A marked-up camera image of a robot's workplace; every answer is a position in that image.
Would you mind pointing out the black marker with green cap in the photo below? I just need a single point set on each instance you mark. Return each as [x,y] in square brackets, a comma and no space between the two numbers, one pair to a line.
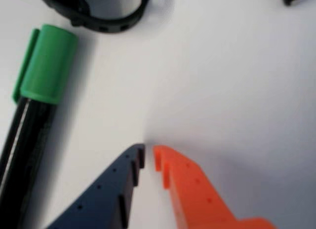
[49,63]

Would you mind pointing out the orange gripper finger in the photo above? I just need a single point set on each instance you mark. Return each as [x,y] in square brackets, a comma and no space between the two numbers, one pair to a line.
[197,202]

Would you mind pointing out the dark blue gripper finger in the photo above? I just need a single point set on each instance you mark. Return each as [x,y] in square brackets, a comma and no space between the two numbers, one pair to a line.
[98,204]

